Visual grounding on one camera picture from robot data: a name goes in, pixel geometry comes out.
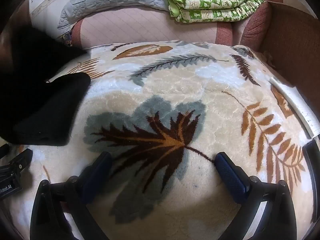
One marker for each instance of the white plastic strip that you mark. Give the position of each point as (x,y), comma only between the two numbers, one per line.
(297,107)

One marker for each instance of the dark fuzzy cloth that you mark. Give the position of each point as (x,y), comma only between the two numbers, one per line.
(30,55)

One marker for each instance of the black pants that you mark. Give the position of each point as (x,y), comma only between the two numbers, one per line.
(52,110)

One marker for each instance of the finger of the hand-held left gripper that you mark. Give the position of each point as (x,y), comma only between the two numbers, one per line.
(21,161)

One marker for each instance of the colourful printed cloth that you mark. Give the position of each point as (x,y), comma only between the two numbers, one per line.
(65,38)

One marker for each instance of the pink and brown sofa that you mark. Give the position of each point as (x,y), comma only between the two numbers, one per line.
(150,27)

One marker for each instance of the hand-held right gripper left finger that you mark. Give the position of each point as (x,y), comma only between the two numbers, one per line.
(96,180)

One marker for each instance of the green patterned blanket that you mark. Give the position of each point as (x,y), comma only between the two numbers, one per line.
(212,2)

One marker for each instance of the leaf printed blanket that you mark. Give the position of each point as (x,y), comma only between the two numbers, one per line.
(175,100)

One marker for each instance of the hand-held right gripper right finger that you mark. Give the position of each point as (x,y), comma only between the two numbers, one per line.
(230,177)

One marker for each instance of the brown wooden board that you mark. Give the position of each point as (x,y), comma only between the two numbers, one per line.
(292,45)

